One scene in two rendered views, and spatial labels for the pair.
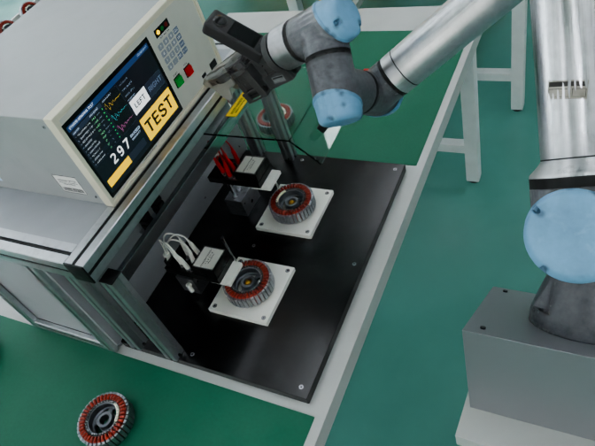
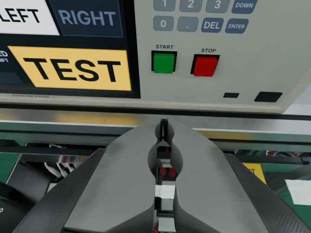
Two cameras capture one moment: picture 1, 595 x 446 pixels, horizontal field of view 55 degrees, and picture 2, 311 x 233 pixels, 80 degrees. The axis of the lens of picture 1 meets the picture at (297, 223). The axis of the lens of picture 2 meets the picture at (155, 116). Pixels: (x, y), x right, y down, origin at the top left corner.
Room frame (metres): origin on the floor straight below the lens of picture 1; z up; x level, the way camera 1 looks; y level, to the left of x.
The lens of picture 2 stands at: (0.97, 0.01, 1.29)
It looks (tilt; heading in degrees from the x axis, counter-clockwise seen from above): 54 degrees down; 51
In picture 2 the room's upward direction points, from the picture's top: 1 degrees clockwise
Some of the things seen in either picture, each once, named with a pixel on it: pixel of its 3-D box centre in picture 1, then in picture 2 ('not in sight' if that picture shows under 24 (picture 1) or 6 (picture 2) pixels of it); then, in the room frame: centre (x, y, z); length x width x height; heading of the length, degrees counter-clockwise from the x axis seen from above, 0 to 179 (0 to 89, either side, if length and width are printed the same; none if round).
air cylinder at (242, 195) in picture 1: (243, 196); not in sight; (1.10, 0.11, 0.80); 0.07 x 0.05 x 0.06; 140
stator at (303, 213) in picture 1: (292, 203); not in sight; (1.01, -0.01, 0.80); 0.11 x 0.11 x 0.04
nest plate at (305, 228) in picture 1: (295, 210); not in sight; (1.01, -0.01, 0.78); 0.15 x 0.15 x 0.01; 50
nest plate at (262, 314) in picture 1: (251, 289); not in sight; (0.82, 0.15, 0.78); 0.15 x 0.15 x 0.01; 50
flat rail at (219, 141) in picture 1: (199, 166); (102, 157); (0.98, 0.15, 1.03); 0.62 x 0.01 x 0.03; 140
